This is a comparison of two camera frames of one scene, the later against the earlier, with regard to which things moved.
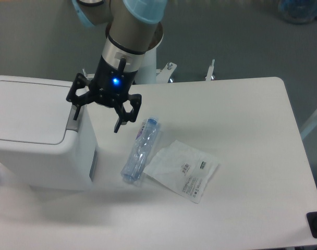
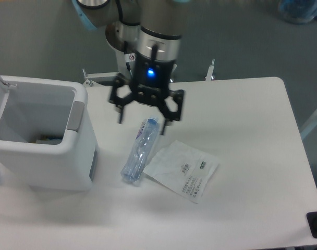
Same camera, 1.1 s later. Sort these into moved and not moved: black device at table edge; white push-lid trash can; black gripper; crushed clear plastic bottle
Moved: black gripper
Not moved: white push-lid trash can; crushed clear plastic bottle; black device at table edge
